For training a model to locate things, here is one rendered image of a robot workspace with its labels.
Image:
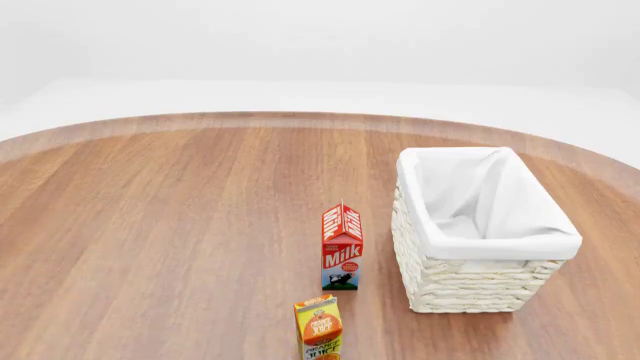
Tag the orange juice carton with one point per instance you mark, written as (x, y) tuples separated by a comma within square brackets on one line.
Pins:
[(319, 330)]

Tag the red milk carton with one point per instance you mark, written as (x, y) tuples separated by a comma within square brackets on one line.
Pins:
[(342, 262)]

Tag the white cloth basket liner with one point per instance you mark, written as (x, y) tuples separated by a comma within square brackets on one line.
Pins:
[(480, 210)]

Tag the white woven basket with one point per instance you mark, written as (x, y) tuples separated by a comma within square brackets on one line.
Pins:
[(465, 288)]

